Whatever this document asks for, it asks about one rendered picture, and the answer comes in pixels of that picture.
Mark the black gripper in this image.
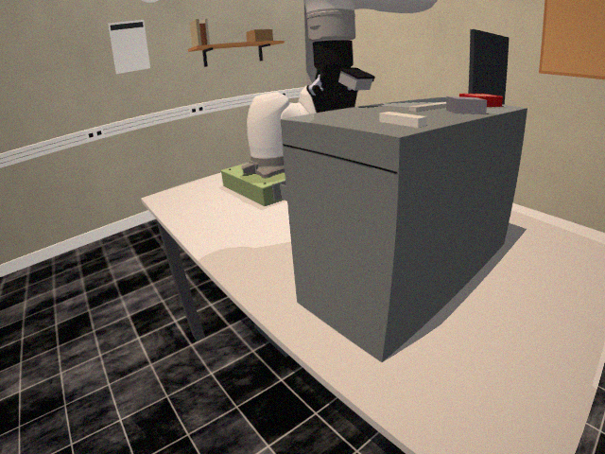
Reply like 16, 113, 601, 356
306, 40, 358, 113

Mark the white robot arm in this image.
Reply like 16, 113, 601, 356
241, 0, 438, 178

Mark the grey tool chest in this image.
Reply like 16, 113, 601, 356
272, 97, 527, 362

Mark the black flat panel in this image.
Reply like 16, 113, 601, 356
468, 29, 509, 105

